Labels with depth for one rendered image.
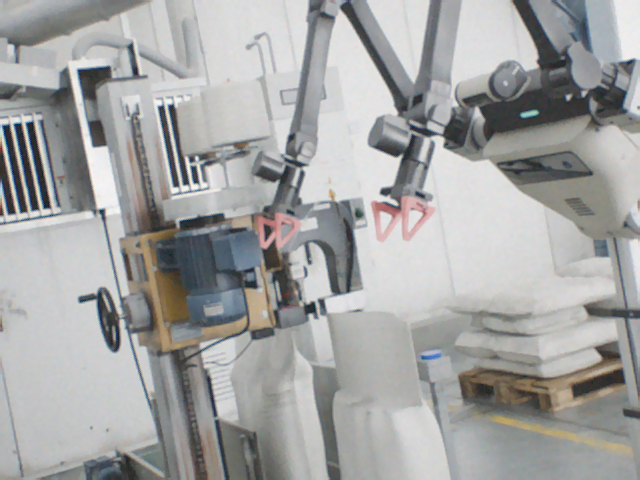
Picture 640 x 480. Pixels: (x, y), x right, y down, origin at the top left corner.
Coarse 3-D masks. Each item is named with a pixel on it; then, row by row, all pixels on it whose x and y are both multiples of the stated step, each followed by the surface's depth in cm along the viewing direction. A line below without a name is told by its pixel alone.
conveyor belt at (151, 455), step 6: (144, 450) 436; (150, 450) 434; (156, 450) 432; (138, 456) 428; (144, 456) 425; (150, 456) 423; (156, 456) 421; (150, 462) 413; (156, 462) 411; (162, 468) 400
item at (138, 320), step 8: (128, 296) 265; (136, 296) 264; (144, 296) 265; (120, 304) 269; (128, 304) 263; (136, 304) 263; (144, 304) 264; (128, 312) 265; (136, 312) 262; (144, 312) 263; (128, 320) 266; (136, 320) 262; (144, 320) 263; (128, 328) 268; (136, 328) 263; (144, 328) 265
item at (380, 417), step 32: (352, 320) 270; (384, 320) 260; (352, 352) 252; (384, 352) 243; (352, 384) 255; (384, 384) 245; (416, 384) 236; (352, 416) 255; (384, 416) 243; (416, 416) 242; (352, 448) 258; (384, 448) 242; (416, 448) 240
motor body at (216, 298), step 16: (224, 224) 249; (176, 240) 251; (192, 240) 247; (208, 240) 246; (192, 256) 248; (208, 256) 247; (192, 272) 248; (208, 272) 247; (224, 272) 249; (192, 288) 249; (208, 288) 248; (224, 288) 249; (240, 288) 251; (192, 304) 249; (208, 304) 247; (224, 304) 247; (240, 304) 250; (192, 320) 251; (208, 320) 248; (224, 320) 248
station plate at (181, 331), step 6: (180, 324) 263; (186, 324) 263; (192, 324) 264; (174, 330) 262; (180, 330) 263; (186, 330) 263; (192, 330) 264; (198, 330) 265; (174, 336) 262; (180, 336) 263; (186, 336) 263; (192, 336) 264
